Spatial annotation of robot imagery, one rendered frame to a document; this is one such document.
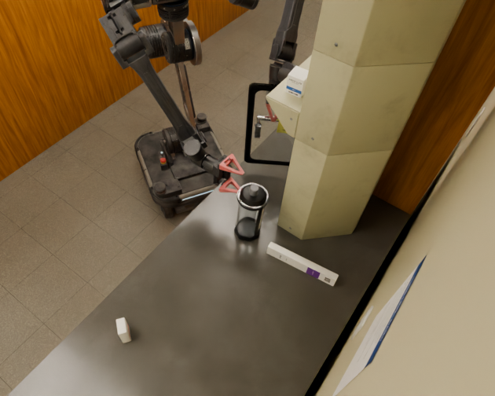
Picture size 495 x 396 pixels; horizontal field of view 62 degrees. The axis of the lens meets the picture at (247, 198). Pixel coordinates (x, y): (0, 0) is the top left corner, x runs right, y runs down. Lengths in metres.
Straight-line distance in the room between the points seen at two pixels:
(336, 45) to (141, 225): 2.02
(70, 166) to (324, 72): 2.40
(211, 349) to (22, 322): 1.48
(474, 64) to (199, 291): 1.09
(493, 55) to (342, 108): 0.45
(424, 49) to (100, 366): 1.25
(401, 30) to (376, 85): 0.14
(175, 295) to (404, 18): 1.06
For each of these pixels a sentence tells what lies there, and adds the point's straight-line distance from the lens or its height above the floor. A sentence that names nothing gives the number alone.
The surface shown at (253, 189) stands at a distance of 1.35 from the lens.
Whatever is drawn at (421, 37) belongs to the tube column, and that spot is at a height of 1.78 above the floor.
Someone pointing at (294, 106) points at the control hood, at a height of 1.51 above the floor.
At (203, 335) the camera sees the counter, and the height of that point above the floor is 0.94.
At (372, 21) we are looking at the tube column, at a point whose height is 1.82.
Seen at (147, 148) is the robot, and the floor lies 0.24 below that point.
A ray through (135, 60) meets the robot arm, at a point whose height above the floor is 1.52.
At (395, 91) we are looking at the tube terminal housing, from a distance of 1.12.
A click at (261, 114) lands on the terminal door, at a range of 1.53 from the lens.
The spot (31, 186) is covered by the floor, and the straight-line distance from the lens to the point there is 3.17.
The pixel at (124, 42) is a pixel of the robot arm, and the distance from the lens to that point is 1.32.
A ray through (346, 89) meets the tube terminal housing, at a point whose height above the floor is 1.65.
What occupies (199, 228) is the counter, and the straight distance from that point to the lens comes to 1.58.
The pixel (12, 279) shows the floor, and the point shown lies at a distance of 2.80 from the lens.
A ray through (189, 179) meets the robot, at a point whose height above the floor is 0.24.
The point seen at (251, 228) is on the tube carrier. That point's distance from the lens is 1.48.
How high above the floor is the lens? 2.28
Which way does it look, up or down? 53 degrees down
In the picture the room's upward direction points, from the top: 5 degrees clockwise
